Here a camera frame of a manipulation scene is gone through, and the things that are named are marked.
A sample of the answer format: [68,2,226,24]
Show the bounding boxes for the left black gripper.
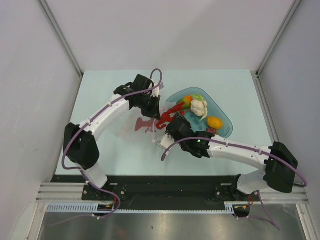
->
[138,94,161,121]

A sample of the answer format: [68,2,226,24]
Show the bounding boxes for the red toy lobster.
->
[134,102,187,135]

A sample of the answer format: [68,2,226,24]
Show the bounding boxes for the clear pink zip top bag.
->
[109,107,166,145]

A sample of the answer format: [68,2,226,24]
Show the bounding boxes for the white toy cauliflower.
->
[190,94,208,122]

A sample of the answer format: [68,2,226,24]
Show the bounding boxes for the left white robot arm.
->
[61,74,162,200]

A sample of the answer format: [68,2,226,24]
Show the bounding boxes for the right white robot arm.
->
[159,117,298,201]

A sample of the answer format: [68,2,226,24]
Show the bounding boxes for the green orange toy mango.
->
[177,95,193,109]

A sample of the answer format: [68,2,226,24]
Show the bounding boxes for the purple toy grapes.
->
[206,127,218,135]

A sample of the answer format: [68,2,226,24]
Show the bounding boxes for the yellow toy lemon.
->
[206,116,224,130]

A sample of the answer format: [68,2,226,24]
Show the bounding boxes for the teal plastic tray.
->
[166,87,233,139]

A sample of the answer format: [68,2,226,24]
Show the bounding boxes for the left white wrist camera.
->
[151,83,164,98]

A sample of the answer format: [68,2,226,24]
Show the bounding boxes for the right white cable duct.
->
[224,201,251,213]

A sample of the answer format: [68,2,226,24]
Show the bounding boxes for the white cable duct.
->
[46,203,114,213]
[224,201,251,213]

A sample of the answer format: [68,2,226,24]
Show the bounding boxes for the aluminium frame rail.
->
[251,71,320,240]

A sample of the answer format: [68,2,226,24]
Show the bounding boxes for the left white cable duct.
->
[46,203,114,213]

